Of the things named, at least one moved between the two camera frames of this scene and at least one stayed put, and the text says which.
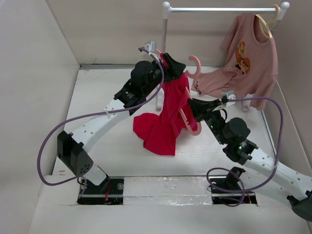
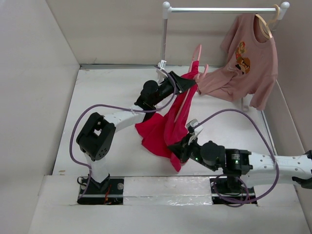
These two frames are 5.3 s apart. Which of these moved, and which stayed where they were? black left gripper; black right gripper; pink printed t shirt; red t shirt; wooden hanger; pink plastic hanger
Moved: black left gripper; pink plastic hanger; black right gripper; red t shirt
Stayed: pink printed t shirt; wooden hanger
